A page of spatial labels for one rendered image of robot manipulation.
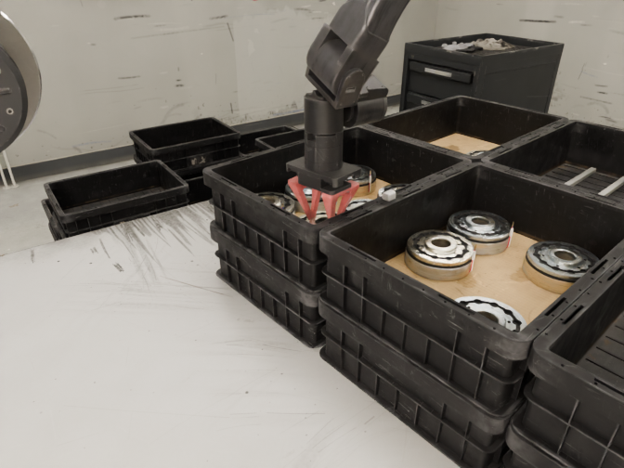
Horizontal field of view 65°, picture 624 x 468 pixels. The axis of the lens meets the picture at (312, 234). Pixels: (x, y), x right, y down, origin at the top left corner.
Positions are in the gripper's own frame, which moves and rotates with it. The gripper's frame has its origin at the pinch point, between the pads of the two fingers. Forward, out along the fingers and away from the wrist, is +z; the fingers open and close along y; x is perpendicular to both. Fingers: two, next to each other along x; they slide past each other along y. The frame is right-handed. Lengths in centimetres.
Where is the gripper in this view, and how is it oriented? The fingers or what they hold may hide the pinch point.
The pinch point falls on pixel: (322, 218)
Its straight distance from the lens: 78.5
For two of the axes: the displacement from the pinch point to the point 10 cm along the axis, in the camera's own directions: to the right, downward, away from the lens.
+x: -6.8, 3.5, -6.4
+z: 0.0, 8.8, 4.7
